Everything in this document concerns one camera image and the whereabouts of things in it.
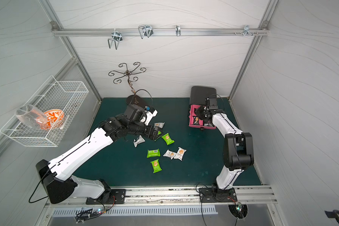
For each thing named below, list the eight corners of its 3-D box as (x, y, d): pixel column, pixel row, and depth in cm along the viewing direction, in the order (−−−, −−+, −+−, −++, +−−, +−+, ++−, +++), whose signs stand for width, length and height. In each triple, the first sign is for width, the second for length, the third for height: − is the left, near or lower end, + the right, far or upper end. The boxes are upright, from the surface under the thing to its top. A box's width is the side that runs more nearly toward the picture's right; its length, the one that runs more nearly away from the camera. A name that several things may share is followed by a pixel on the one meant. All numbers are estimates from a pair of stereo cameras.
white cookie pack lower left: (163, 156, 90) (163, 154, 88) (166, 150, 92) (166, 148, 91) (173, 160, 88) (173, 158, 86) (176, 154, 91) (176, 152, 89)
